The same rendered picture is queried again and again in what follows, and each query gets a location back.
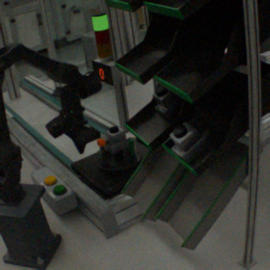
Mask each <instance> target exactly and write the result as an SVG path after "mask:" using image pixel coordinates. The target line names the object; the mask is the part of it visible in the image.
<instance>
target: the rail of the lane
mask: <svg viewBox="0 0 270 270"><path fill-rule="evenodd" d="M7 122H8V130H9V133H10V136H11V142H12V143H14V144H15V145H19V146H20V151H21V155H22V156H23V157H24V158H25V159H26V160H27V161H28V162H29V163H30V164H31V165H32V166H33V167H34V168H35V169H36V170H38V169H40V168H44V167H45V166H48V168H49V169H50V170H52V171H53V172H54V173H55V174H56V175H57V176H58V177H59V178H60V179H61V180H62V181H64V182H65V183H66V185H67V186H69V187H70V188H71V189H72V190H73V191H74V192H75V197H76V199H77V204H78V208H74V210H75V211H76V212H77V213H79V214H80V215H81V216H82V218H83V219H85V220H86V221H87V222H88V223H89V224H90V225H91V226H92V227H93V228H94V229H96V230H97V231H98V233H99V234H101V235H102V236H103V237H104V238H105V239H106V240H107V239H109V238H112V237H113V236H116V235H117V234H118V233H119V231H118V228H117V222H116V216H115V211H114V207H113V206H111V205H110V204H108V203H107V202H106V201H105V200H104V199H102V197H100V196H99V195H97V194H96V193H95V192H94V191H93V190H92V186H91V183H90V182H89V181H87V180H86V179H84V177H82V176H81V177H80V178H77V177H76V176H75V175H74V174H73V173H72V172H71V171H70V170H69V169H68V168H67V167H65V166H64V165H62V163H61V162H59V161H58V160H57V159H56V157H54V156H52V154H50V152H48V151H47V150H46V149H45V148H44V147H42V146H41V144H40V143H38V142H37V140H36V139H34V138H33V137H32V136H30V134H29V133H28V132H26V131H25V130H24V129H23V128H22V127H21V126H20V125H19V124H18V123H17V122H16V121H15V120H14V119H13V118H12V117H10V118H8V120H7Z"/></svg>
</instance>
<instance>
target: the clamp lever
mask: <svg viewBox="0 0 270 270"><path fill-rule="evenodd" d="M96 142H97V145H98V146H99V149H100V154H101V161H102V162H103V163H106V162H107V157H106V153H105V146H106V145H107V144H109V143H110V142H108V141H105V140H103V139H99V140H97V141H96Z"/></svg>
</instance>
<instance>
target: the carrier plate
mask: <svg viewBox="0 0 270 270"><path fill-rule="evenodd" d="M135 144H136V149H137V151H139V152H140V154H141V157H142V160H143V159H144V157H145V155H146V154H147V152H148V151H149V150H150V149H149V148H147V147H145V146H144V145H143V144H141V143H138V142H135ZM100 155H101V154H100V151H98V152H97V153H93V154H91V155H88V156H87V157H85V158H83V159H81V160H79V161H76V162H73V163H72V164H70V165H71V168H72V169H73V170H74V171H75V172H76V173H77V174H78V175H80V176H82V177H84V179H86V180H87V181H89V182H90V183H91V185H92V186H93V188H95V189H96V190H97V191H99V192H100V193H101V194H102V195H103V196H104V197H105V198H111V197H113V196H114V195H117V194H118V193H121V192H122V190H123V188H124V187H125V186H126V185H127V183H128V181H129V180H130V178H131V177H132V175H133V173H134V172H135V170H134V171H133V172H132V173H129V174H125V175H122V176H108V175H105V174H103V173H101V172H100V171H99V170H98V161H97V159H98V157H99V156H100ZM109 179H110V180H111V181H112V184H111V185H107V184H106V183H105V181H107V180H109Z"/></svg>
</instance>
